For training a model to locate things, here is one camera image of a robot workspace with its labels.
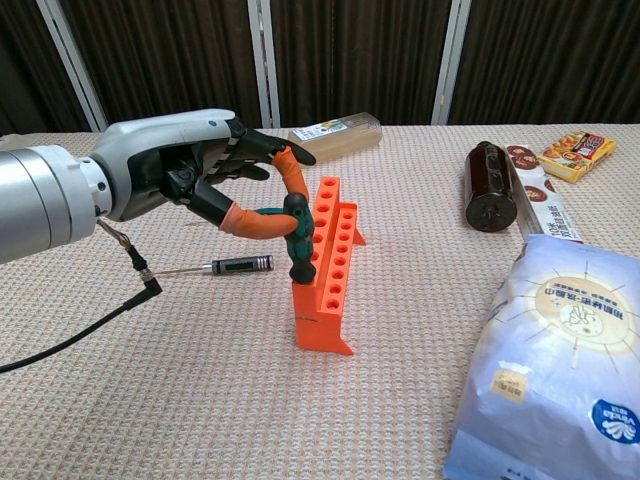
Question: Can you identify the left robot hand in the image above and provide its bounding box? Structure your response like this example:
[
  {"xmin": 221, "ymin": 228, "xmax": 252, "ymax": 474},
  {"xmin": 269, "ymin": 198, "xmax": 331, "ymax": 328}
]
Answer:
[{"xmin": 92, "ymin": 108, "xmax": 317, "ymax": 242}]

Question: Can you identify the black metal precision screwdriver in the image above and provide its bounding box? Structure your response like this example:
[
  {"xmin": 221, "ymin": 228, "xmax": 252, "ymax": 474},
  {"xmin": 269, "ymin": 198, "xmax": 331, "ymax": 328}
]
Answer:
[{"xmin": 149, "ymin": 254, "xmax": 275, "ymax": 278}]

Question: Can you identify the large green black screwdriver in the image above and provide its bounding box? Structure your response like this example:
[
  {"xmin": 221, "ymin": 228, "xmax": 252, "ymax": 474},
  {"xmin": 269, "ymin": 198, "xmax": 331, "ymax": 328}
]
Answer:
[{"xmin": 282, "ymin": 192, "xmax": 317, "ymax": 285}]

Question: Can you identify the orange tool holder rack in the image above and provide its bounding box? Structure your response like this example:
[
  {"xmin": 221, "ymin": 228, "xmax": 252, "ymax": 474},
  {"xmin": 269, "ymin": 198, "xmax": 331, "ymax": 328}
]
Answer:
[{"xmin": 291, "ymin": 176, "xmax": 368, "ymax": 357}]

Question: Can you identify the dark pleated curtain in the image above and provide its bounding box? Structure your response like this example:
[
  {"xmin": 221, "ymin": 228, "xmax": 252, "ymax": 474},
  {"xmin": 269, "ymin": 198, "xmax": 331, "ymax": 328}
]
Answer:
[{"xmin": 0, "ymin": 0, "xmax": 640, "ymax": 136}]

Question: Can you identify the clear juice bottle white cap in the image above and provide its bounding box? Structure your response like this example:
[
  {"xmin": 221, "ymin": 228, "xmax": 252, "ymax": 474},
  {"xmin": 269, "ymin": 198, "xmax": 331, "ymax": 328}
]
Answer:
[{"xmin": 287, "ymin": 111, "xmax": 384, "ymax": 161}]

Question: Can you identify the beige woven tablecloth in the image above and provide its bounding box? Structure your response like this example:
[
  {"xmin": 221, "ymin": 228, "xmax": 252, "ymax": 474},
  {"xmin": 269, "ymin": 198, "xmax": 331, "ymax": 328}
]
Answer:
[{"xmin": 0, "ymin": 122, "xmax": 640, "ymax": 480}]

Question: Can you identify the dark brown bottle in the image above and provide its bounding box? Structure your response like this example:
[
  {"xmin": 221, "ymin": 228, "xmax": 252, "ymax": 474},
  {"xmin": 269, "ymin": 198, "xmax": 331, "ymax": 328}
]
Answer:
[{"xmin": 464, "ymin": 140, "xmax": 519, "ymax": 233}]

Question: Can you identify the long white baking paper box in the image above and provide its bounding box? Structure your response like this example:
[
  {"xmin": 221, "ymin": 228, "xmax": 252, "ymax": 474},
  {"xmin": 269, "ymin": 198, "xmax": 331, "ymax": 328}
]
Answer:
[{"xmin": 504, "ymin": 143, "xmax": 585, "ymax": 245}]

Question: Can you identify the yellow snack box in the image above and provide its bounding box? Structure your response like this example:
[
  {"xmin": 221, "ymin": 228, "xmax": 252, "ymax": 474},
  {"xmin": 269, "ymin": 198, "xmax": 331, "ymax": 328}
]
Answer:
[{"xmin": 537, "ymin": 129, "xmax": 619, "ymax": 185}]

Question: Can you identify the blue white tissue pack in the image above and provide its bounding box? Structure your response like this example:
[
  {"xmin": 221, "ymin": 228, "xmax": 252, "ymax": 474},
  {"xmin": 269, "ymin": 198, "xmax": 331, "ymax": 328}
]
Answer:
[{"xmin": 442, "ymin": 233, "xmax": 640, "ymax": 480}]

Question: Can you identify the grey metal partition post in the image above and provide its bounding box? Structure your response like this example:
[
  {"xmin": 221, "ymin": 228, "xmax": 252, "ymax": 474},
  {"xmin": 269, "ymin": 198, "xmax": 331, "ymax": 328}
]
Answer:
[
  {"xmin": 430, "ymin": 0, "xmax": 474, "ymax": 126},
  {"xmin": 248, "ymin": 0, "xmax": 283, "ymax": 129},
  {"xmin": 35, "ymin": 0, "xmax": 111, "ymax": 133}
]

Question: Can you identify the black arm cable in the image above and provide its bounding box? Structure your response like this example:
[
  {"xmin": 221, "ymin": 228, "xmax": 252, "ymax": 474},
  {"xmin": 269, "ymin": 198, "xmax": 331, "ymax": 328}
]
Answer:
[{"xmin": 0, "ymin": 217, "xmax": 164, "ymax": 375}]

